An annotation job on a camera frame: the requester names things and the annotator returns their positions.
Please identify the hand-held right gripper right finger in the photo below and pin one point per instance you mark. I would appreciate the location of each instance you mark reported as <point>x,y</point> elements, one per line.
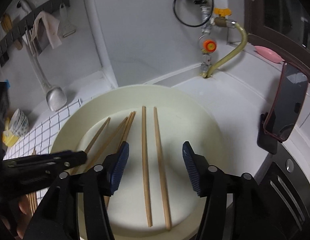
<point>192,167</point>

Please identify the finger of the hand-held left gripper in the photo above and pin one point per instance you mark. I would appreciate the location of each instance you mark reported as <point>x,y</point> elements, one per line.
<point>74,158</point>

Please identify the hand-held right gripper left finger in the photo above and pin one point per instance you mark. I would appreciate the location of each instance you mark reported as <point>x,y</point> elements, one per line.
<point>118,167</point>

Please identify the bundle of chopsticks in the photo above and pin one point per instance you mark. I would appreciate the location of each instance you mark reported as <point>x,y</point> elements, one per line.
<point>33,200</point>

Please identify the wooden chopstick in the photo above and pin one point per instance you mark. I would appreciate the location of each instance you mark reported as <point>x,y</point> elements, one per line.
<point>130,126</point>
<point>145,167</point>
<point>126,128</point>
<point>99,132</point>
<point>109,140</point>
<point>161,167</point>

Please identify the cream round plastic basin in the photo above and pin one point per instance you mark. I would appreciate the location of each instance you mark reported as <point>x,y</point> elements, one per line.
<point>195,120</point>

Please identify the person's left hand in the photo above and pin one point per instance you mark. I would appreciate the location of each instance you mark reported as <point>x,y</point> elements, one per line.
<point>24,208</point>

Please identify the white checked cloth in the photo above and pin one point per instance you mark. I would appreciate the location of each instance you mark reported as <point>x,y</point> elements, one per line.
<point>44,135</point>

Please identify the yellow plastic bottle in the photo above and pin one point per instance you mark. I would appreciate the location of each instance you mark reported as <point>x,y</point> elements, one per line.
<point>9,137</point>

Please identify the stacked white bowls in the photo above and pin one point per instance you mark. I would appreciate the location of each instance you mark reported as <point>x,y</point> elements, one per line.
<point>19,123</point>

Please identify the metal cooking spatula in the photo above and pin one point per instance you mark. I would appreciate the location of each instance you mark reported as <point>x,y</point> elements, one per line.
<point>56,98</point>

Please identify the black phone holder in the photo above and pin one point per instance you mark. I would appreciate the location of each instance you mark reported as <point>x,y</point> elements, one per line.
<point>267,140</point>

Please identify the black gas stove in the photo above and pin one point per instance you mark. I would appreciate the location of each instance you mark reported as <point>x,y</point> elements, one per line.
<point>290,197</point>

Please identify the black smartphone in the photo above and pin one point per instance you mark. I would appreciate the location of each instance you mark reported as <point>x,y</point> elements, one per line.
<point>286,102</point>

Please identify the steel cleaver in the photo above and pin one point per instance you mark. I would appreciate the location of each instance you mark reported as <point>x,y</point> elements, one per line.
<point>42,46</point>

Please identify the gas pipe with valves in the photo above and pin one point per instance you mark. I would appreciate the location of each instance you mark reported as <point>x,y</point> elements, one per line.
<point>209,45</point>

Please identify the beige hanging cloth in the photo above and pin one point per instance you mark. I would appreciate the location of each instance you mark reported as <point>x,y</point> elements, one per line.
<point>48,27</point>

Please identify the pink soap dish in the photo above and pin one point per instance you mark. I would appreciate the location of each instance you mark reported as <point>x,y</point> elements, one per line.
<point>267,53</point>

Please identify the blue wall sticker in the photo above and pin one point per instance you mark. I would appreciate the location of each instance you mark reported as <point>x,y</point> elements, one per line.
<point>6,83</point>

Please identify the black wall utensil rack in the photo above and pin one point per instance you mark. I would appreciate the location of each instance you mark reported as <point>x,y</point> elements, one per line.
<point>52,1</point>

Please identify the dark brown window frame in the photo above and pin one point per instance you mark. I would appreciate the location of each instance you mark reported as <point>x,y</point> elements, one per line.
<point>248,12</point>

